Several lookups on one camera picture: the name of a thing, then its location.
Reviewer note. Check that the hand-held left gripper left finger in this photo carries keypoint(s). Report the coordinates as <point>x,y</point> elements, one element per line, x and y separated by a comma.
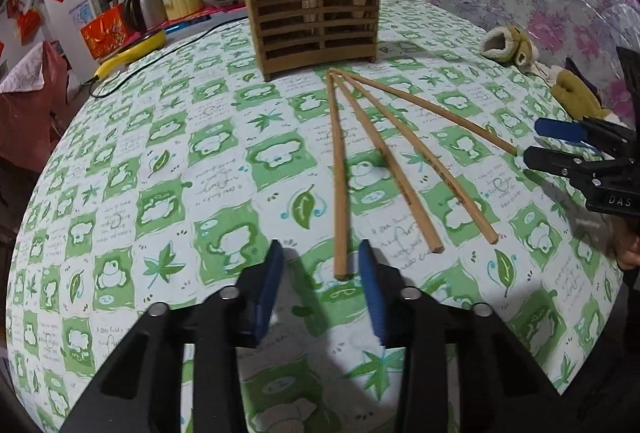
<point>267,288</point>

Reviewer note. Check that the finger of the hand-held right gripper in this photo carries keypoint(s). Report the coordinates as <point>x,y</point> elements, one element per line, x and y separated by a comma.
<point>560,130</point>
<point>555,160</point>

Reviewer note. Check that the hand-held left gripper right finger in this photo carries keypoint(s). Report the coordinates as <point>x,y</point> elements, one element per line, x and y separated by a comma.
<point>372,293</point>

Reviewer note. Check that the wooden chopstick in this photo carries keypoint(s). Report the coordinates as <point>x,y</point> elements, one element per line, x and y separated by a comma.
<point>387,160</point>
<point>430,163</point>
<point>338,183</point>
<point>430,109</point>

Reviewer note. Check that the person's right hand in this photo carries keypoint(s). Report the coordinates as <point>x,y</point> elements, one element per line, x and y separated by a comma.
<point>629,248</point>

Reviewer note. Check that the olive plush mitten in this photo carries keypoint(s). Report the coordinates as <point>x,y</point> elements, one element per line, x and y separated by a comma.
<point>510,48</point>
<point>580,93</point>

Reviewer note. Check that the green white printed tablecloth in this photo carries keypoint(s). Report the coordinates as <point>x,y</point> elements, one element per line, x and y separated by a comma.
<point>200,193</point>

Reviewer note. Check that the yellow handheld tool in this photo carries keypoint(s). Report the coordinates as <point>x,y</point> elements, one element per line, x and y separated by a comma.
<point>132,53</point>

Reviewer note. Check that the red cloth covered table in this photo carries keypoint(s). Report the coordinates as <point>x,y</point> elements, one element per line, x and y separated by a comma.
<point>30,113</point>

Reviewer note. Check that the yellow enamel pot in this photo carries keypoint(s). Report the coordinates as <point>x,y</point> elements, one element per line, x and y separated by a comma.
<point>181,3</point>

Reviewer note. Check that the red gift box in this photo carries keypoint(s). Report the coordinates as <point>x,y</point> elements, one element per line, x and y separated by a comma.
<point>105,33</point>

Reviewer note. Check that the steel electric kettle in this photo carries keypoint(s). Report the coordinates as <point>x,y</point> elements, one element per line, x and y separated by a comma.
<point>145,8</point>

